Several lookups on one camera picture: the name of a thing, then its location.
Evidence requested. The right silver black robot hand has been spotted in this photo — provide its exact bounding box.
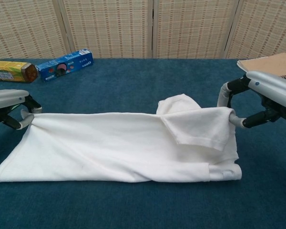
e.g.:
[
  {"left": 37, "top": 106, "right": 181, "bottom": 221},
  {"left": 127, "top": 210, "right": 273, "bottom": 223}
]
[{"left": 216, "top": 71, "right": 286, "bottom": 128}]

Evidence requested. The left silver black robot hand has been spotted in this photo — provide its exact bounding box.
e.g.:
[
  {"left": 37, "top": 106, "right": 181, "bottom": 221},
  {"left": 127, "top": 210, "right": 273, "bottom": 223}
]
[{"left": 0, "top": 89, "right": 43, "bottom": 131}]

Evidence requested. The white T-shirt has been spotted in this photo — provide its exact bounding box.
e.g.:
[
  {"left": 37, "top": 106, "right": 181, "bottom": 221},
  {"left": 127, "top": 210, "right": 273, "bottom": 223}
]
[{"left": 0, "top": 93, "right": 243, "bottom": 184}]

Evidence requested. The brown spiral notebook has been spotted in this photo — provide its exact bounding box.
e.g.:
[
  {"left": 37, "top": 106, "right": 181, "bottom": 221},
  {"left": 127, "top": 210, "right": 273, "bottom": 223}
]
[{"left": 236, "top": 52, "right": 286, "bottom": 79}]

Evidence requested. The yellow label tea bottle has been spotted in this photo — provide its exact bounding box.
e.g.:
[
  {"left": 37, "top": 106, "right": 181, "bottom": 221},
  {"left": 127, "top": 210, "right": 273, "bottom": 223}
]
[{"left": 0, "top": 61, "right": 40, "bottom": 83}]

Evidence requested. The woven folding screen panel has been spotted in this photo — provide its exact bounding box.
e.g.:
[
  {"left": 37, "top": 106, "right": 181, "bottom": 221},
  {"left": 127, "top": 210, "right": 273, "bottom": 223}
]
[
  {"left": 0, "top": 0, "right": 72, "bottom": 62},
  {"left": 152, "top": 0, "right": 240, "bottom": 59},
  {"left": 53, "top": 0, "right": 155, "bottom": 59},
  {"left": 225, "top": 0, "right": 286, "bottom": 59}
]

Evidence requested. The blue Oreo cookie box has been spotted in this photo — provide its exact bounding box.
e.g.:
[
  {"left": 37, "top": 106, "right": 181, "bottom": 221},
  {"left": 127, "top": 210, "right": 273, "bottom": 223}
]
[{"left": 35, "top": 48, "right": 94, "bottom": 83}]

